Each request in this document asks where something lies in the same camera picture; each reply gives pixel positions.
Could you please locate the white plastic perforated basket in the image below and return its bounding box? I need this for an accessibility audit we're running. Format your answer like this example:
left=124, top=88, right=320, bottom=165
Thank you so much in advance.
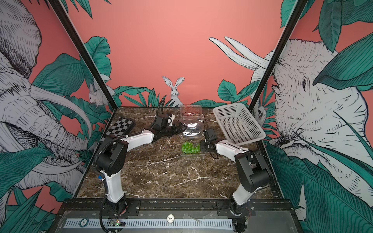
left=213, top=103, right=266, bottom=146

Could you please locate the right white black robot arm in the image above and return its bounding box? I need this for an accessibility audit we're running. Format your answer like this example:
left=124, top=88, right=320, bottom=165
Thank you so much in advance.
left=200, top=139, right=272, bottom=216

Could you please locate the black front mounting rail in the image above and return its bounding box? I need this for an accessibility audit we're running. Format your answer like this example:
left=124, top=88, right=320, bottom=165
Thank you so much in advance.
left=56, top=197, right=295, bottom=217

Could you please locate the black frame post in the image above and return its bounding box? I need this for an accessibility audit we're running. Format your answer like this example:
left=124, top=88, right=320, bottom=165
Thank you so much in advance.
left=48, top=0, right=118, bottom=112
left=248, top=0, right=307, bottom=112

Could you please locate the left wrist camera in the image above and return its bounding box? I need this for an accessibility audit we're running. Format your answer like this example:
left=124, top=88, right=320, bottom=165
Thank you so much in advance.
left=151, top=114, right=175, bottom=131

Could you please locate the black white checkerboard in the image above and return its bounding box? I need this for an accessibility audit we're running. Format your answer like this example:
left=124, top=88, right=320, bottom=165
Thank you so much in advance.
left=100, top=117, right=136, bottom=142

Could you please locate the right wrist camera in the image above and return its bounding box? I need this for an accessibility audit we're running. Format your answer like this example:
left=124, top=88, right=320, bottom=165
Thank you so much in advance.
left=203, top=128, right=218, bottom=143

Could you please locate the right black frame post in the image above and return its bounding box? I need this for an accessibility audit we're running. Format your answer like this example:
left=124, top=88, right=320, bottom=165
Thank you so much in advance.
left=248, top=0, right=307, bottom=112

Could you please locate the red grape bunch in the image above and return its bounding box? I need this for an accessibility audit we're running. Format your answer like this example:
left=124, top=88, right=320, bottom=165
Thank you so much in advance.
left=183, top=106, right=200, bottom=116

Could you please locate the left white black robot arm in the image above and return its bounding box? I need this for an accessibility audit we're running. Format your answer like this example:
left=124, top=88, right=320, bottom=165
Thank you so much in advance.
left=92, top=122, right=187, bottom=216

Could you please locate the clear plastic clamshell container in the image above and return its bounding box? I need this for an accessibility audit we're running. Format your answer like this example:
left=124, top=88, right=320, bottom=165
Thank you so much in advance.
left=180, top=104, right=203, bottom=117

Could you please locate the green grape bunch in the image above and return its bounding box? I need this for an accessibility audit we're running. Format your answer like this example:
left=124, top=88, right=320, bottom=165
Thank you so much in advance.
left=181, top=142, right=200, bottom=154

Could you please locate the left black frame post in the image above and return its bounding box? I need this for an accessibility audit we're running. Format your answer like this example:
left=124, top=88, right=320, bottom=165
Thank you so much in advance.
left=48, top=0, right=118, bottom=112

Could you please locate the white slotted cable duct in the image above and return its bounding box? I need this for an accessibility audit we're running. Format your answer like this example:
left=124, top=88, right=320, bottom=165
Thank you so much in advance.
left=64, top=218, right=233, bottom=230

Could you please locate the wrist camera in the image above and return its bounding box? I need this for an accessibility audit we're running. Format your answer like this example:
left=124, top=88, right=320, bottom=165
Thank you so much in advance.
left=203, top=128, right=218, bottom=143
left=151, top=114, right=175, bottom=131

